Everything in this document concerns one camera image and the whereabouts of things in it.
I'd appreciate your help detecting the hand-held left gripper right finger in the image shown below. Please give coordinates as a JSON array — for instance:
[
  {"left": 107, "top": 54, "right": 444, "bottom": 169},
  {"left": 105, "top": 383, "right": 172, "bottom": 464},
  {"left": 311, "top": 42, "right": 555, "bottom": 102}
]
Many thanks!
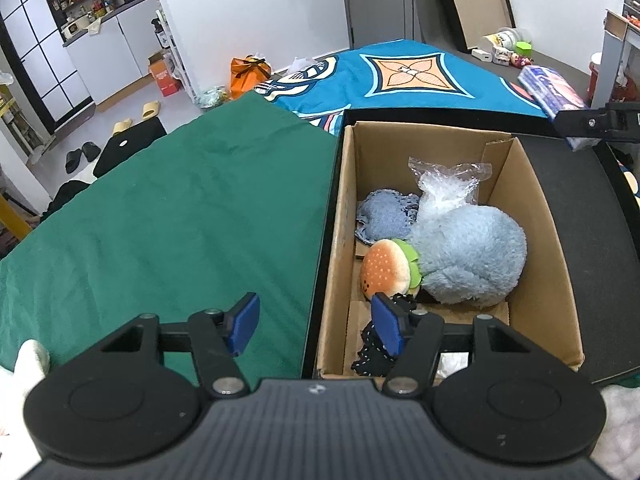
[{"left": 371, "top": 292, "right": 536, "bottom": 397}]

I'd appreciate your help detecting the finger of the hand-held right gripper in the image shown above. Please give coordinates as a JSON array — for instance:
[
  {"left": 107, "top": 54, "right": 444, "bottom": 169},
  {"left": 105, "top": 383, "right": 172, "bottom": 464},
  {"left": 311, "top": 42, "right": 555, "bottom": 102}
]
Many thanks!
[{"left": 552, "top": 101, "right": 640, "bottom": 151}]

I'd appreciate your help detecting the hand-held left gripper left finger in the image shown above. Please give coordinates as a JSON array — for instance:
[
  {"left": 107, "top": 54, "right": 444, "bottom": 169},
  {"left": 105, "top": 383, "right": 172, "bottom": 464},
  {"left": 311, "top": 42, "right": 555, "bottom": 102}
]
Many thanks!
[{"left": 100, "top": 292, "right": 262, "bottom": 400}]

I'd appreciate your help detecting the black dotted cloth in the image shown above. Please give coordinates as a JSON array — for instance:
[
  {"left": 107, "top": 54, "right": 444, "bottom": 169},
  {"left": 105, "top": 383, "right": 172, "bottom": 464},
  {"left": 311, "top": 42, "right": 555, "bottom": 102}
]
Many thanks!
[{"left": 350, "top": 292, "right": 419, "bottom": 377}]

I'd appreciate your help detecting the burger plush toy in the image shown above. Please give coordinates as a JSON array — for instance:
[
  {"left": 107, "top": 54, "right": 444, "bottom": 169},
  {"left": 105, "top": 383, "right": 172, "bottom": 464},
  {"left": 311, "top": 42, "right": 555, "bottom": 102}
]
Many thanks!
[{"left": 361, "top": 239, "right": 425, "bottom": 297}]

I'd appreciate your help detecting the tissue packet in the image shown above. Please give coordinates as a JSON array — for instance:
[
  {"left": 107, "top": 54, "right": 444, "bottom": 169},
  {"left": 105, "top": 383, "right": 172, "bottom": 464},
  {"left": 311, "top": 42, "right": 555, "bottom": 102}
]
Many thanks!
[{"left": 517, "top": 65, "right": 601, "bottom": 152}]

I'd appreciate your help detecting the clear plastic bag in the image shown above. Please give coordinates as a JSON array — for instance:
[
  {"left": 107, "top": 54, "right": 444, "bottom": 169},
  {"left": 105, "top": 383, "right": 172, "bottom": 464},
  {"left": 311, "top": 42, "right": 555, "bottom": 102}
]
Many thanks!
[{"left": 407, "top": 156, "right": 494, "bottom": 221}]

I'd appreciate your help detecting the red bucket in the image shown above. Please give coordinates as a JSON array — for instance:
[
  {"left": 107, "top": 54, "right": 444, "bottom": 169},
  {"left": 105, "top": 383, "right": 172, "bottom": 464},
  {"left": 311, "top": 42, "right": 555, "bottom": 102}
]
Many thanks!
[{"left": 588, "top": 52, "right": 604, "bottom": 102}]

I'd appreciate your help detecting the grey desk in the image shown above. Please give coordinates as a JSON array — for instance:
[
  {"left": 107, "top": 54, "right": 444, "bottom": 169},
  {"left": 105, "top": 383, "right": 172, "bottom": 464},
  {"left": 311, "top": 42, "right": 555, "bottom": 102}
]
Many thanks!
[{"left": 596, "top": 8, "right": 640, "bottom": 107}]

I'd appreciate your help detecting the clear plastic pouch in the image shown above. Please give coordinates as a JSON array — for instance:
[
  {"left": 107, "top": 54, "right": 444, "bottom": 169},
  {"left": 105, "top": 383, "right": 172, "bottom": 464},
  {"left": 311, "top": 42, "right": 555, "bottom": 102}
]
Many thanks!
[{"left": 438, "top": 352, "right": 474, "bottom": 379}]

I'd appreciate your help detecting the red pink toy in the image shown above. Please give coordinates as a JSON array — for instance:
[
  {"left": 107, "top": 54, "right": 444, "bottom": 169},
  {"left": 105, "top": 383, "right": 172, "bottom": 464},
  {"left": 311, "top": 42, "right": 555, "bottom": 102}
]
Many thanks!
[{"left": 492, "top": 46, "right": 532, "bottom": 69}]

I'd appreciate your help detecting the denim pouch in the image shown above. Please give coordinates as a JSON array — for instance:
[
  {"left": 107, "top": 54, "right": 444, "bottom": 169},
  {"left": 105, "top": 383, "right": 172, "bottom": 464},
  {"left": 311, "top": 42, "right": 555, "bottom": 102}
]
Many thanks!
[{"left": 356, "top": 189, "right": 421, "bottom": 246}]

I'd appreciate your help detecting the light blue plush toy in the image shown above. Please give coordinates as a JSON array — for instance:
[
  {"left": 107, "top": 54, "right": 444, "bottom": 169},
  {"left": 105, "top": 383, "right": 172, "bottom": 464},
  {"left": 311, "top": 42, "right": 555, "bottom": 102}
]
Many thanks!
[{"left": 410, "top": 206, "right": 528, "bottom": 307}]

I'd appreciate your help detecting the white round container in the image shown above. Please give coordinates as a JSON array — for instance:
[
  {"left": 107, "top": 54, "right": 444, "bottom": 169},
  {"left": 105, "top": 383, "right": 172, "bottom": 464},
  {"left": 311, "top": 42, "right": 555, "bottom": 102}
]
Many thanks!
[{"left": 480, "top": 27, "right": 524, "bottom": 52}]

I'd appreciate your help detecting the green cloth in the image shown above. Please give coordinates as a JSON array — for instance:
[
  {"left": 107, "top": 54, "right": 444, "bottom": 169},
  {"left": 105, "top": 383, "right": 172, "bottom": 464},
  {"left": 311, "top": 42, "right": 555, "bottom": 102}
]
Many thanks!
[{"left": 0, "top": 91, "right": 341, "bottom": 377}]

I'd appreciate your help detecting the brown board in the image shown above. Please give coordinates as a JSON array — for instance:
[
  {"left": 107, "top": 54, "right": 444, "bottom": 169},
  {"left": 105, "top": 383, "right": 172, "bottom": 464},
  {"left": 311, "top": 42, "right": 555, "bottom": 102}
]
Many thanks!
[{"left": 426, "top": 0, "right": 514, "bottom": 54}]

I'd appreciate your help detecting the black stool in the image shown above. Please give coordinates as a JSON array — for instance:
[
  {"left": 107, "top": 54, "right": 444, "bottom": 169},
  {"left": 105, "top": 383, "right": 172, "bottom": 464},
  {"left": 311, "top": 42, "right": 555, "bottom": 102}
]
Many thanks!
[{"left": 93, "top": 118, "right": 168, "bottom": 179}]

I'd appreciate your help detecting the dark clothing heap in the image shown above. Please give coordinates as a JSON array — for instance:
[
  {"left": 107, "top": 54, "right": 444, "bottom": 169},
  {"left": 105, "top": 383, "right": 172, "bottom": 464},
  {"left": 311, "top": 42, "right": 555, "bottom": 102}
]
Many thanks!
[{"left": 41, "top": 170, "right": 97, "bottom": 222}]

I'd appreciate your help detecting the teal printed blanket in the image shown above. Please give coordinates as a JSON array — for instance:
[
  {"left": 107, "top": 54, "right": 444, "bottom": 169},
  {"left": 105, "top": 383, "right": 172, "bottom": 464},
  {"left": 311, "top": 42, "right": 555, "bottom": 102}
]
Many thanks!
[{"left": 255, "top": 38, "right": 640, "bottom": 208}]

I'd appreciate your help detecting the orange bag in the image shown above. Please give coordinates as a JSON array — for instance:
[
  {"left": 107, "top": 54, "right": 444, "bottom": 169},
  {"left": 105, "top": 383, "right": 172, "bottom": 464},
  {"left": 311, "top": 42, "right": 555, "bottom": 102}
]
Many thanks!
[{"left": 229, "top": 55, "right": 274, "bottom": 101}]

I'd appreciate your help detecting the orange cardboard box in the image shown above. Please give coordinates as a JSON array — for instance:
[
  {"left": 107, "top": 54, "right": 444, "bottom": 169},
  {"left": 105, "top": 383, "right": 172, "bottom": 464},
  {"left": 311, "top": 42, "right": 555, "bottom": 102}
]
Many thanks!
[{"left": 148, "top": 52, "right": 182, "bottom": 97}]

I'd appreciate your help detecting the white kitchen cabinet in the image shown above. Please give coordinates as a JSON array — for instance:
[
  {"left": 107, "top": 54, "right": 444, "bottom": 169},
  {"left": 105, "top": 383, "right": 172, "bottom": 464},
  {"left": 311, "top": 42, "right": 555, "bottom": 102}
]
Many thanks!
[{"left": 62, "top": 0, "right": 168, "bottom": 107}]

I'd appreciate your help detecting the spray bottle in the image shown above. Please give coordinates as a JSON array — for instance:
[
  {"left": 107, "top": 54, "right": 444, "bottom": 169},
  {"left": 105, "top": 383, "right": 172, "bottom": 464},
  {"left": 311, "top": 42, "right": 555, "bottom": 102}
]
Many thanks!
[{"left": 151, "top": 7, "right": 169, "bottom": 52}]

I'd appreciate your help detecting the white kitchen appliance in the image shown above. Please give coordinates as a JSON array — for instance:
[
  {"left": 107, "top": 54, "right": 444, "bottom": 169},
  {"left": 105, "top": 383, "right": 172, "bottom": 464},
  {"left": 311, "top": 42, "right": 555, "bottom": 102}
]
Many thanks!
[{"left": 60, "top": 17, "right": 92, "bottom": 41}]

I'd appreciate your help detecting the yellow frame table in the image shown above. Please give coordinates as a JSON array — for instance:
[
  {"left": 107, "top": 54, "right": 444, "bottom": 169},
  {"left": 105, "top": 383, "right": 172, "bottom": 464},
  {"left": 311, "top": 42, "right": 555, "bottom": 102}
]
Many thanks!
[{"left": 0, "top": 82, "right": 34, "bottom": 242}]

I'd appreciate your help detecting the black frame sliding door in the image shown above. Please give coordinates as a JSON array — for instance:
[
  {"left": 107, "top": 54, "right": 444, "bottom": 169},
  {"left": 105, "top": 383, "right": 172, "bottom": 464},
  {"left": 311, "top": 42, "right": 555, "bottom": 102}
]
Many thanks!
[{"left": 0, "top": 0, "right": 97, "bottom": 133}]

